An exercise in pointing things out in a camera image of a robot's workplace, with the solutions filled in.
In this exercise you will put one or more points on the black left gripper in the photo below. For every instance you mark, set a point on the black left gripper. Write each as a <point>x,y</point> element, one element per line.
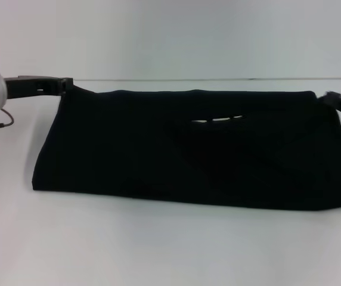
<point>33,87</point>

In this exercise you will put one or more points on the black t-shirt with white print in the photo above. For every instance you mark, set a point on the black t-shirt with white print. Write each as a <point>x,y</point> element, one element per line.
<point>188,155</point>

